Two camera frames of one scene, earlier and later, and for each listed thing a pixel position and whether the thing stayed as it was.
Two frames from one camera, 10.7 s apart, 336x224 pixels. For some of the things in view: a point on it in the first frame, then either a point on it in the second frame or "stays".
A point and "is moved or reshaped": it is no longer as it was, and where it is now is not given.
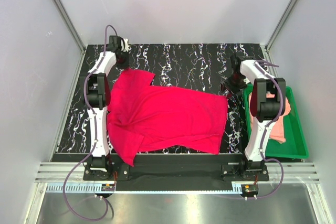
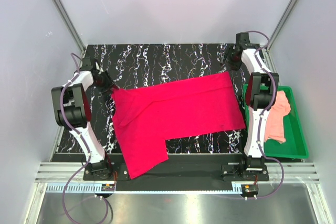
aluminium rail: [294, 172] stays
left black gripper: [125, 65] to [109, 84]
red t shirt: [142, 117] is moved or reshaped
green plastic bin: [295, 146] stays
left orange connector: [107, 187] stays
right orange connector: [250, 188] stays
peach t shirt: [277, 132] stays
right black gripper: [233, 90] to [236, 66]
